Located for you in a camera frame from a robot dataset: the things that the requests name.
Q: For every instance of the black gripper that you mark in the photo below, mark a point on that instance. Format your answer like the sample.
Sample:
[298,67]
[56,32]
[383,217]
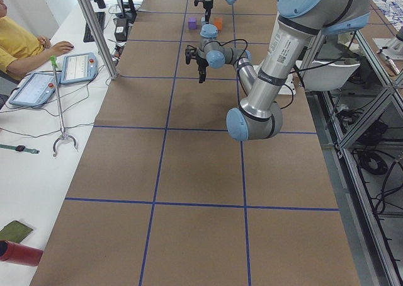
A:
[207,5]
[201,63]

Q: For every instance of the orange foam block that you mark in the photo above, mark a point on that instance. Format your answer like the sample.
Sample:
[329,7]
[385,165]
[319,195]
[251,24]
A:
[218,22]

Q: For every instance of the purple foam block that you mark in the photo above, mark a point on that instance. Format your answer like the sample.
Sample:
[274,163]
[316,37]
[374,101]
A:
[192,23]

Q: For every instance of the black monitor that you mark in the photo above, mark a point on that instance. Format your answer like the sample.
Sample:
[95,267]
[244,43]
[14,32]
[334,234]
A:
[127,10]

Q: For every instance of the black power adapter box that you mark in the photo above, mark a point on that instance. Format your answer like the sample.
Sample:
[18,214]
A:
[121,29]

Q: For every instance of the far teach pendant tablet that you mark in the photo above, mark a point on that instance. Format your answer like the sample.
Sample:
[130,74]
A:
[79,68]

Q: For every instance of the teach pendant tablet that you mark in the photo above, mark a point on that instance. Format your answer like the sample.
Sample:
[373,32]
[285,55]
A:
[79,68]
[35,90]

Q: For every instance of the metal reacher grabber tool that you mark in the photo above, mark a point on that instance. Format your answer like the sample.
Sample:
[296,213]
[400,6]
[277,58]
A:
[64,136]

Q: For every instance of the near teach pendant tablet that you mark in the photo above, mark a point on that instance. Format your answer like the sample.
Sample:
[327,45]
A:
[35,90]

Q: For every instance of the person in yellow shirt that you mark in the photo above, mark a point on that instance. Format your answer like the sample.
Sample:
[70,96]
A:
[21,51]

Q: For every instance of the red cylinder bottle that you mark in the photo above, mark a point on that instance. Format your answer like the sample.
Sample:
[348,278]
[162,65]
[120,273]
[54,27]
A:
[20,254]

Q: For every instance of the aluminium frame post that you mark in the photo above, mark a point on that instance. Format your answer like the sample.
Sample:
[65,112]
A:
[92,21]

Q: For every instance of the green strap smartwatch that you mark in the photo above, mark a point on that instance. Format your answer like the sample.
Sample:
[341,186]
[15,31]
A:
[19,148]

